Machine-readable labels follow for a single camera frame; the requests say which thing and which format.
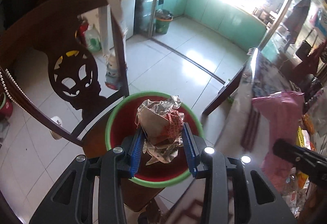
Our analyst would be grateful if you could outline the foil paper wrapper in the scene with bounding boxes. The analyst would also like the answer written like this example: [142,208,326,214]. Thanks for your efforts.
[135,96,185,166]

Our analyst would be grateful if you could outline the green kitchen trash bin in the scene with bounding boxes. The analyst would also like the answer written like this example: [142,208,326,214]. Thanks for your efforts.
[155,9,174,35]

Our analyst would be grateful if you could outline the teal kitchen cabinets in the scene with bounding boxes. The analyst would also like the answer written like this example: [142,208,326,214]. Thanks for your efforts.
[157,0,266,51]

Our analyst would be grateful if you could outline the red bin with green rim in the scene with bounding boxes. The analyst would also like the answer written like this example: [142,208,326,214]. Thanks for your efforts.
[105,92,204,188]

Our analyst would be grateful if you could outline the pink plastic bag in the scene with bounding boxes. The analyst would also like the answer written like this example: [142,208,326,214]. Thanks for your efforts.
[252,91,304,192]

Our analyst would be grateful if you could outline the green detergent bottle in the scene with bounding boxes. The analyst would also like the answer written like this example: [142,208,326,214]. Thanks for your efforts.
[84,25,101,53]

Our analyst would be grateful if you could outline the dark carved wooden chair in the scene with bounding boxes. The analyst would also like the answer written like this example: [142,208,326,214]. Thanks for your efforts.
[1,0,129,147]

